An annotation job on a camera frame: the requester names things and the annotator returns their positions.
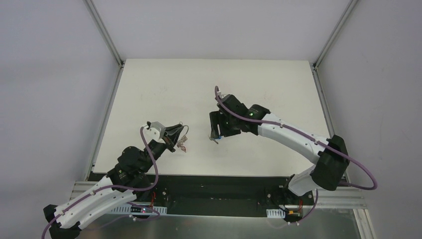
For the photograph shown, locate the aluminium frame post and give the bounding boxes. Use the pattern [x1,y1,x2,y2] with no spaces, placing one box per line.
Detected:
[83,0,124,68]
[313,0,360,69]

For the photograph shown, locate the aluminium front rail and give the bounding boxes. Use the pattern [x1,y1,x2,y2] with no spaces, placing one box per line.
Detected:
[67,181,367,215]

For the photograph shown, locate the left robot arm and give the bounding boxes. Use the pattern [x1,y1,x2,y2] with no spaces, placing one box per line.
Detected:
[41,121,186,239]

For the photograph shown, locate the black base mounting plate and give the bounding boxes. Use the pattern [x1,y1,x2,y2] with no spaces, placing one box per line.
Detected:
[89,174,349,219]

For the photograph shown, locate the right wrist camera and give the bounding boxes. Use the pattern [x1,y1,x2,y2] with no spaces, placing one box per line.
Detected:
[217,92,231,102]

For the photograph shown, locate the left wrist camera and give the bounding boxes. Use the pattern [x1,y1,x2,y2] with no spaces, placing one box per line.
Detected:
[143,121,165,143]

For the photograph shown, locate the right aluminium frame post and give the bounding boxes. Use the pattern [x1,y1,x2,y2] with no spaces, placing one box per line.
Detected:
[313,0,360,69]

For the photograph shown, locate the silver metal keyring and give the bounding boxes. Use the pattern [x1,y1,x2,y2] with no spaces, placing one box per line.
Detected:
[176,121,190,153]

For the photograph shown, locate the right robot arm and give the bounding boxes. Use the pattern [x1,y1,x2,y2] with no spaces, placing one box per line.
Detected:
[209,94,349,204]

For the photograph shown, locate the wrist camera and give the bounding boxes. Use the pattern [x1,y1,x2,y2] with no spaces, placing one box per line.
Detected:
[217,92,231,102]
[143,121,165,143]

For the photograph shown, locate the left aluminium frame post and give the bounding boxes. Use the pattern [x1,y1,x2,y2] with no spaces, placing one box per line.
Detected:
[83,0,124,68]

